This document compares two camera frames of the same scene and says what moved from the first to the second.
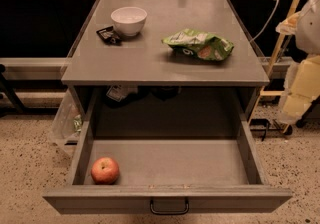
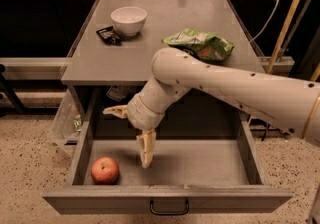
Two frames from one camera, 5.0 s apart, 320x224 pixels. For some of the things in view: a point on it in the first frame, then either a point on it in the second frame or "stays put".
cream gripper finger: x=289 y=26 → x=147 y=143
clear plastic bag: x=68 y=121 stays put
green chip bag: x=199 y=43 stays put
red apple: x=104 y=170 stays put
